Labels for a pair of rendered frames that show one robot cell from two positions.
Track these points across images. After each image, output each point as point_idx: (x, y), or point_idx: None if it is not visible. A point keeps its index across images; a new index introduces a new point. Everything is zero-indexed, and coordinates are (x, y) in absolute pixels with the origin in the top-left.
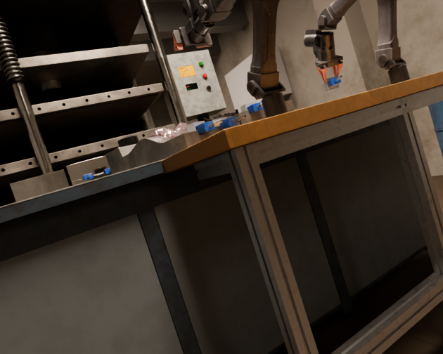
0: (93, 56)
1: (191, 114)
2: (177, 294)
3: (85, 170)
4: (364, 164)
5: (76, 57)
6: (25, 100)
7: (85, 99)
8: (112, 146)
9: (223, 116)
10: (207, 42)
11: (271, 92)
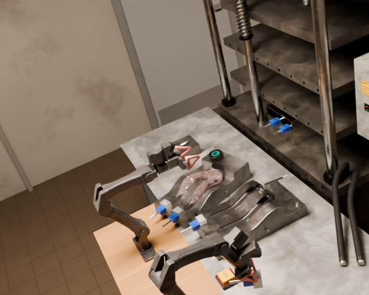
0: (290, 32)
1: (362, 135)
2: None
3: (274, 116)
4: None
5: (280, 27)
6: (245, 54)
7: (278, 68)
8: (289, 113)
9: (265, 193)
10: (181, 168)
11: (136, 236)
